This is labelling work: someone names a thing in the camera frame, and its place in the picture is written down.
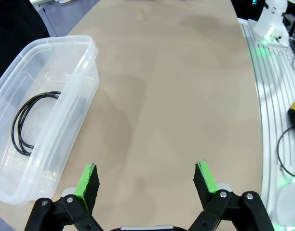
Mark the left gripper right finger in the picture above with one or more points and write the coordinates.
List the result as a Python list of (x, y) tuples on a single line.
[(205, 185)]

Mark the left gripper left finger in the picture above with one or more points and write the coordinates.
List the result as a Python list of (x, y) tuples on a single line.
[(86, 187)]

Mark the clear plastic storage box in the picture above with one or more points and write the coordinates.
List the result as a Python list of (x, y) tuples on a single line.
[(72, 72)]

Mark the person in black t-shirt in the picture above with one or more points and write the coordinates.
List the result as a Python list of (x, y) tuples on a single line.
[(12, 29)]

